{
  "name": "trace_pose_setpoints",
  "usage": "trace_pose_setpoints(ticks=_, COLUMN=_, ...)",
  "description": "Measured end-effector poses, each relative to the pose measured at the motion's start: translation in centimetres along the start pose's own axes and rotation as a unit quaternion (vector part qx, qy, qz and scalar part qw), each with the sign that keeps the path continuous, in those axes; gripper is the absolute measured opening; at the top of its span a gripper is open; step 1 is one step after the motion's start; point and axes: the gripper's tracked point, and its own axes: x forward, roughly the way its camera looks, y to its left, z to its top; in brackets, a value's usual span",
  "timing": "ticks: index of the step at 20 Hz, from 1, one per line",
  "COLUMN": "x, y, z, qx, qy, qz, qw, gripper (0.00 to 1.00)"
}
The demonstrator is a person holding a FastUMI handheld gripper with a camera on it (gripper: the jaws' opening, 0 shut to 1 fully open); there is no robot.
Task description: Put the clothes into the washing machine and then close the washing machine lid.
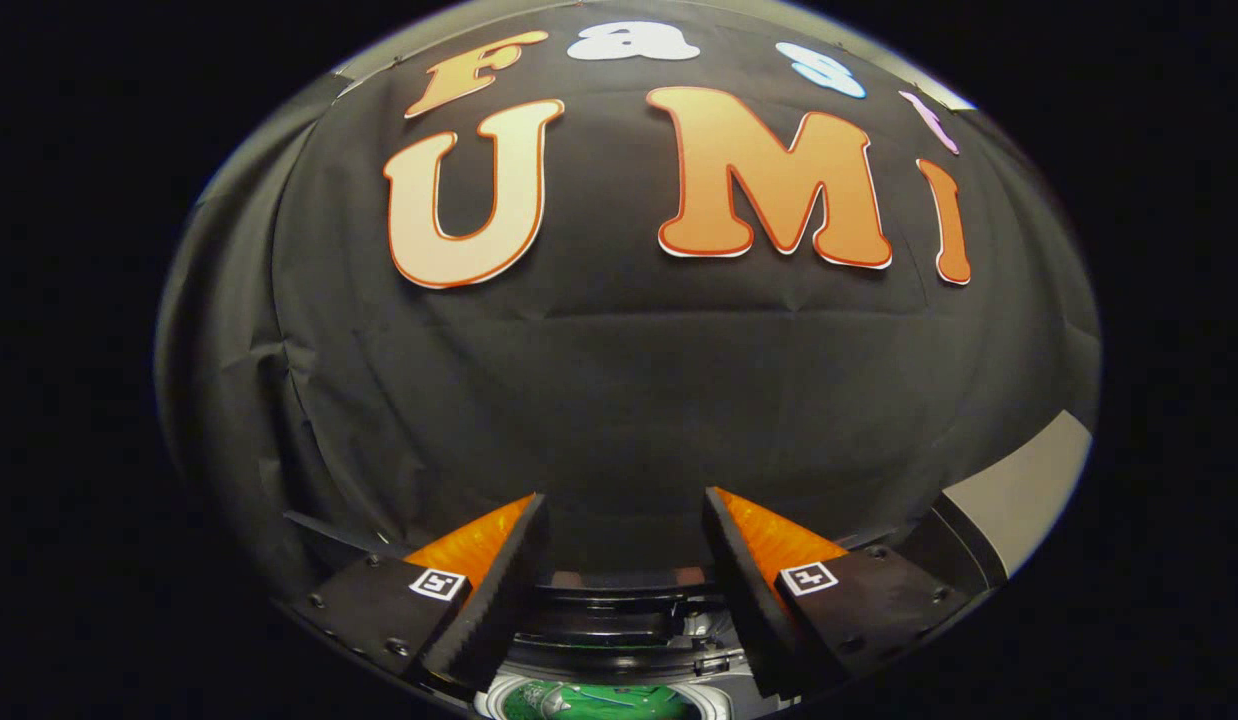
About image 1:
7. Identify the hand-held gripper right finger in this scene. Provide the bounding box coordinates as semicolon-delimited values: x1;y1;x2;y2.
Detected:
701;487;980;701

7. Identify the black backdrop cloth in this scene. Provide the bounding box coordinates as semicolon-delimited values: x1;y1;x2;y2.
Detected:
157;0;1102;601

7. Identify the green polo shirt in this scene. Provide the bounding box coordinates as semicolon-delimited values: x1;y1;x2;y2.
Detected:
501;678;700;720

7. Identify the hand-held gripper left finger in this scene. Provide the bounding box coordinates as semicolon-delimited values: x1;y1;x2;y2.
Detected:
279;492;552;701

